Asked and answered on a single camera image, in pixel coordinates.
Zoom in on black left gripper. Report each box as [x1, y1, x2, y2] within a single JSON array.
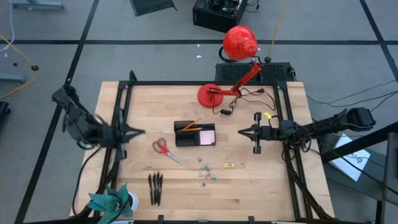
[[104, 108, 146, 161]]

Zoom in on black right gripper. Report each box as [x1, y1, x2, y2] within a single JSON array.
[[238, 111, 281, 156]]

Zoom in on red-handled scissors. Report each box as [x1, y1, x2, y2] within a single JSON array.
[[151, 137, 185, 166]]

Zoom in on pink sticky note pad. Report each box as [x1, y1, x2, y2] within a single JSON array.
[[199, 130, 216, 146]]

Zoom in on black mesh desk organizer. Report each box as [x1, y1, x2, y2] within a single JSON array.
[[173, 120, 217, 148]]

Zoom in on black perforated computer tower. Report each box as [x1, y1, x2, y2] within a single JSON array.
[[215, 62, 297, 83]]

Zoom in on teal plant in white pot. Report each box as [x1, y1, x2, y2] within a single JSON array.
[[86, 182, 140, 224]]

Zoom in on red desk lamp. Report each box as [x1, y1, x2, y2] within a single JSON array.
[[197, 24, 264, 110]]

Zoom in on white paper sheet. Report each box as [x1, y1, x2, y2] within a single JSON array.
[[328, 133, 372, 182]]

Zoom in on black metal stand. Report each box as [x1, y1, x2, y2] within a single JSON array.
[[320, 121, 398, 224]]

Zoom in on open black computer case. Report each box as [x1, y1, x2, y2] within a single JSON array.
[[192, 0, 249, 34]]

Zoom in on black floor object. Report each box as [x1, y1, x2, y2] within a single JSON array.
[[129, 0, 178, 17]]

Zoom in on black caster base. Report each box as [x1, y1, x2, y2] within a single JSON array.
[[0, 101, 11, 125]]

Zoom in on grey metal floor foot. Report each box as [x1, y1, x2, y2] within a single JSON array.
[[0, 72, 27, 84], [8, 0, 65, 11]]

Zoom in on black lamp power cord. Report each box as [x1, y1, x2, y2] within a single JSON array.
[[211, 87, 277, 117]]

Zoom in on black metal table frame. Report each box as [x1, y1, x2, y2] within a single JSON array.
[[70, 70, 336, 224]]

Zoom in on hanging yellow cable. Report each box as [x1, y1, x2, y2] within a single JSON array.
[[264, 0, 290, 63]]

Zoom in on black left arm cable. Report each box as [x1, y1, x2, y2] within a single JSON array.
[[72, 144, 105, 217]]

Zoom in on black floor cables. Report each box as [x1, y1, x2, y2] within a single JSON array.
[[306, 79, 398, 108]]

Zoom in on yellow floor cable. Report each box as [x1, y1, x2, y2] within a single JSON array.
[[0, 32, 40, 100]]

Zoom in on white floor cable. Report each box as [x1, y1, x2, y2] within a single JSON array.
[[0, 0, 16, 53]]

